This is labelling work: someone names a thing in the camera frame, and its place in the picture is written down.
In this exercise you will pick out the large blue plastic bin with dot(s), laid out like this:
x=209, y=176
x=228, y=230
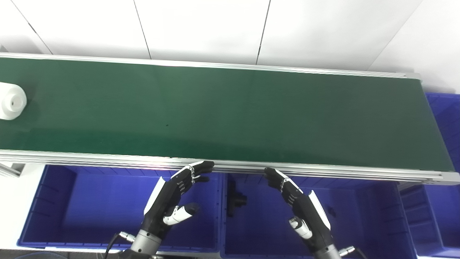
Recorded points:
x=90, y=208
x=266, y=223
x=442, y=216

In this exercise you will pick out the white plastic cylindrical part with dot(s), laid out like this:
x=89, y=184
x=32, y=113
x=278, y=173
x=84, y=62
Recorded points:
x=12, y=101

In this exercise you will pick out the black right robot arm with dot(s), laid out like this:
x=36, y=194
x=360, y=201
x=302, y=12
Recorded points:
x=327, y=253

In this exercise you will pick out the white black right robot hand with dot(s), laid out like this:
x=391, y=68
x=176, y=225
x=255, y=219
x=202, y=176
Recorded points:
x=305, y=208

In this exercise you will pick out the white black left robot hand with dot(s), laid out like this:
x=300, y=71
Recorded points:
x=169, y=196

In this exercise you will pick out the green conveyor belt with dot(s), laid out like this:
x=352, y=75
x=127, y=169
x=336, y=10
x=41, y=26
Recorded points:
x=230, y=115
x=107, y=158

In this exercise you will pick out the aluminium conveyor leg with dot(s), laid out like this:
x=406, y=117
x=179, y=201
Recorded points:
x=10, y=169

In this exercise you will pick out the black T-shaped part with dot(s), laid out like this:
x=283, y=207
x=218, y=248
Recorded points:
x=233, y=201

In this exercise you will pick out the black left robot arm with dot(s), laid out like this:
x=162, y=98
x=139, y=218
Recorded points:
x=143, y=244

